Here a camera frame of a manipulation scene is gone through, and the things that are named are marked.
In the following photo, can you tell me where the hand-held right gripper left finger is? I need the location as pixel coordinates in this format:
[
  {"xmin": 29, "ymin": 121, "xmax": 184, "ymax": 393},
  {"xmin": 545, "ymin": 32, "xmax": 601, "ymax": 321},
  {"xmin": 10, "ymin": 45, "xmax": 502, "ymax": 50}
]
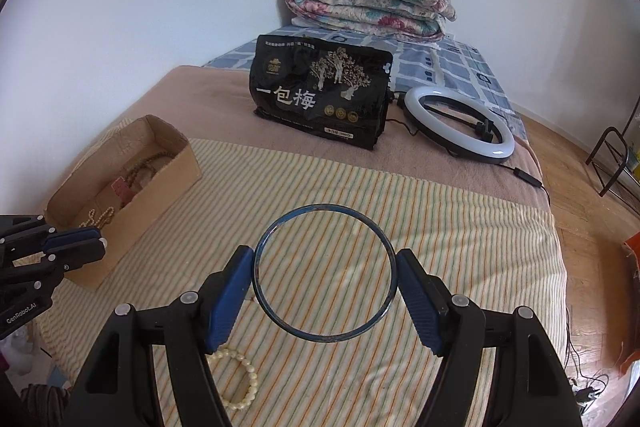
[{"xmin": 72, "ymin": 244, "xmax": 258, "ymax": 427}]

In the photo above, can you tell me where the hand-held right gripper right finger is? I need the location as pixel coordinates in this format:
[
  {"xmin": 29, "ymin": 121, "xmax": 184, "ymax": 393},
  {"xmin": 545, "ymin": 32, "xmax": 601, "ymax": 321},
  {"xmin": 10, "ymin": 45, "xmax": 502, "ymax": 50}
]
[{"xmin": 395, "ymin": 248, "xmax": 583, "ymax": 427}]

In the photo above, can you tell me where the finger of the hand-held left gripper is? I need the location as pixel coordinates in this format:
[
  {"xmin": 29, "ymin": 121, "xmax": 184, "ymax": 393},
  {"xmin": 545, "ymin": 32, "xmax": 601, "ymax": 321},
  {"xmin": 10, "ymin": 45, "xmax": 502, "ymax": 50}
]
[
  {"xmin": 0, "ymin": 238, "xmax": 108, "ymax": 303},
  {"xmin": 0, "ymin": 214, "xmax": 101, "ymax": 258}
]

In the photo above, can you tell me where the pearl necklace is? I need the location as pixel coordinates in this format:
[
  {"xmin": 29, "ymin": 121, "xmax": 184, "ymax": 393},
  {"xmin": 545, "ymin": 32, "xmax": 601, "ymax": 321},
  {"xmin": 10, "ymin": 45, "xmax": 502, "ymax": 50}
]
[{"xmin": 79, "ymin": 206, "xmax": 118, "ymax": 230}]

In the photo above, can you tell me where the dark metal bangle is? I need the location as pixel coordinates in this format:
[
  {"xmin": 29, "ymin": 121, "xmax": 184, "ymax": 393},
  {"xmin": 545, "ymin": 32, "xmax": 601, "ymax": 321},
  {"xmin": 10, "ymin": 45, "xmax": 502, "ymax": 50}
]
[{"xmin": 253, "ymin": 204, "xmax": 398, "ymax": 342}]

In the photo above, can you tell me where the brown bead necklace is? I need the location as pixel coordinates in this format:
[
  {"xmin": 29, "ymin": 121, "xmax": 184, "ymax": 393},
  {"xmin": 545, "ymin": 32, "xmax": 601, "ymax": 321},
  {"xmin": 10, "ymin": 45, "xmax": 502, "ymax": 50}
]
[{"xmin": 117, "ymin": 147, "xmax": 176, "ymax": 198}]

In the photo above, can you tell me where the cardboard box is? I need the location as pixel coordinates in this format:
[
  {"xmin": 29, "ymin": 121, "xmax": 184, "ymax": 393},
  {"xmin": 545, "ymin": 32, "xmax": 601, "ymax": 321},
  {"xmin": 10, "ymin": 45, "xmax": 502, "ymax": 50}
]
[{"xmin": 46, "ymin": 114, "xmax": 203, "ymax": 292}]

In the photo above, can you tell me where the yellow striped towel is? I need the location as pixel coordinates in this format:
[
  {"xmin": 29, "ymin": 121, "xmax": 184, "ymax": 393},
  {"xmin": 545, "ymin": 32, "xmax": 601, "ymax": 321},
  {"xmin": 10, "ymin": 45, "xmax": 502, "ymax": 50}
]
[{"xmin": 40, "ymin": 137, "xmax": 571, "ymax": 427}]

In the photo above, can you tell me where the black snack bag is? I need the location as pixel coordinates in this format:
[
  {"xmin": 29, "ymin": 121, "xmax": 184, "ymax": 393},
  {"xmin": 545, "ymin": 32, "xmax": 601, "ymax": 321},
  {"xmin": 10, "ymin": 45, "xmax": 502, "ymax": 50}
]
[{"xmin": 249, "ymin": 34, "xmax": 393, "ymax": 152}]

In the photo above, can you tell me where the blue checked bed sheet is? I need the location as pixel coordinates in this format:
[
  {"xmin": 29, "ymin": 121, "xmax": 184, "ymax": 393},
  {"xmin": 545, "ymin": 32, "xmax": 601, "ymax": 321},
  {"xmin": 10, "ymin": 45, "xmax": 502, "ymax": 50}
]
[{"xmin": 202, "ymin": 24, "xmax": 528, "ymax": 140}]

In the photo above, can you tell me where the black metal clothes rack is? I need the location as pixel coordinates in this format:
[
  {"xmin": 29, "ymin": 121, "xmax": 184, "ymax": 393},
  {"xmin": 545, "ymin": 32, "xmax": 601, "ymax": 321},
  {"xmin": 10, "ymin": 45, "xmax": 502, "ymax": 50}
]
[{"xmin": 585, "ymin": 97, "xmax": 640, "ymax": 202}]

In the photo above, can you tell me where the folded floral quilt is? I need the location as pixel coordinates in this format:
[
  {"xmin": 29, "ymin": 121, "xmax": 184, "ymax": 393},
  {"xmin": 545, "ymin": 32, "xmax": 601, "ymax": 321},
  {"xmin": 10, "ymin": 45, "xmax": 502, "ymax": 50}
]
[{"xmin": 285, "ymin": 0, "xmax": 457, "ymax": 42}]

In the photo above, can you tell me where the cream bead bracelet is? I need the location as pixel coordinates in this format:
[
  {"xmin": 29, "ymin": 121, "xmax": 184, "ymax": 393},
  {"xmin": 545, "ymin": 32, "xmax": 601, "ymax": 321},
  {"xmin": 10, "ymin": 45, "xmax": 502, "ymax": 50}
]
[{"xmin": 207, "ymin": 347, "xmax": 259, "ymax": 410}]

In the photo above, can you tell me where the black ring light cable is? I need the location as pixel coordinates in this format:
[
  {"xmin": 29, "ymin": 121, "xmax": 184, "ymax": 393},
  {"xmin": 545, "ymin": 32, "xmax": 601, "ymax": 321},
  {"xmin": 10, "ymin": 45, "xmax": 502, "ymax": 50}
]
[{"xmin": 385, "ymin": 92, "xmax": 551, "ymax": 208}]

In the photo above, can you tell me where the black floor cable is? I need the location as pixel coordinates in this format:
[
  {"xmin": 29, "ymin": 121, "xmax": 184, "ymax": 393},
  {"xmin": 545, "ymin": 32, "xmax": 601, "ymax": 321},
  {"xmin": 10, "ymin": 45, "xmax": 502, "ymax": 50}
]
[{"xmin": 565, "ymin": 307, "xmax": 611, "ymax": 408}]

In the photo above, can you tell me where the white ring light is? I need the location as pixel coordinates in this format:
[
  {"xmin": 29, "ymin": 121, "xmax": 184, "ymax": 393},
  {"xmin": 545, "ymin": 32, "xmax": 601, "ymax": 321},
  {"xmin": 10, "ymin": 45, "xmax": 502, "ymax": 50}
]
[{"xmin": 404, "ymin": 87, "xmax": 516, "ymax": 165}]

